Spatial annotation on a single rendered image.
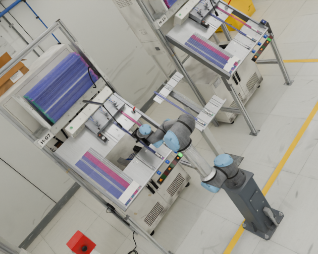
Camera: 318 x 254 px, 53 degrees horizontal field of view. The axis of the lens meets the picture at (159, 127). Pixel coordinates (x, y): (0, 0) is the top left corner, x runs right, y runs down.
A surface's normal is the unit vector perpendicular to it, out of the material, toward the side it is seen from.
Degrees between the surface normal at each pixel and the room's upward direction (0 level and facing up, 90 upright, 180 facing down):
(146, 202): 90
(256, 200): 90
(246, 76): 90
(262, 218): 90
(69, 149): 44
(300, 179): 0
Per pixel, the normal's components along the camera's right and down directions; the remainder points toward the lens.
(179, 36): 0.06, -0.39
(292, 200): -0.51, -0.68
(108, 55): 0.61, 0.14
